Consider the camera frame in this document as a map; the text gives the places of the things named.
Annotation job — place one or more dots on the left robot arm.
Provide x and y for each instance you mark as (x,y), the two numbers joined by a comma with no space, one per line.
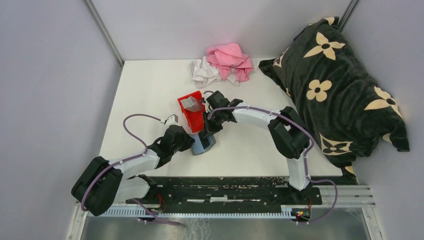
(104,183)

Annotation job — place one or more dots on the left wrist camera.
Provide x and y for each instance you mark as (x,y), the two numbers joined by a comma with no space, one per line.
(171,120)

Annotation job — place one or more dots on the pink cloth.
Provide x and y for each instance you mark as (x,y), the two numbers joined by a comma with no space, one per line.
(229,57)

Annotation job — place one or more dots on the black floral pillow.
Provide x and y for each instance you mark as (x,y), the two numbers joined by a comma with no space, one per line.
(343,107)

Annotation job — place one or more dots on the white cloth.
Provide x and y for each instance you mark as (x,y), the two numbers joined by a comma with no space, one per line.
(203,73)

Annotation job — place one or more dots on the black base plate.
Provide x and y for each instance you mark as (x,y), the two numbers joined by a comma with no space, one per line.
(227,195)

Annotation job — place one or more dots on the red plastic bin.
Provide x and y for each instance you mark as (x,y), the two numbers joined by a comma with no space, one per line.
(195,120)

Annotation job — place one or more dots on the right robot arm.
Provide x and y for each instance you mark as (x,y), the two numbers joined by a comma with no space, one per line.
(286,128)

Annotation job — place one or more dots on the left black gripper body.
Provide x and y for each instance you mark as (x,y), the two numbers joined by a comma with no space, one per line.
(184,144)

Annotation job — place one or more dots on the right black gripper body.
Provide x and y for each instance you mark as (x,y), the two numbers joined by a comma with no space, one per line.
(214,123)

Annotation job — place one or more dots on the stack of cards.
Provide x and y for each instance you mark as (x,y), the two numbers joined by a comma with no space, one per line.
(192,104)

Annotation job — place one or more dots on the dark credit card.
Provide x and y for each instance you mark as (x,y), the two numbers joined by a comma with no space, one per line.
(208,142)

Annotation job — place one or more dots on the aluminium rail frame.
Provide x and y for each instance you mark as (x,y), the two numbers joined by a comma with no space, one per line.
(346,214)

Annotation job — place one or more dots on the grey card holder wallet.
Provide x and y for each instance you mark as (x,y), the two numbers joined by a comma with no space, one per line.
(197,148)

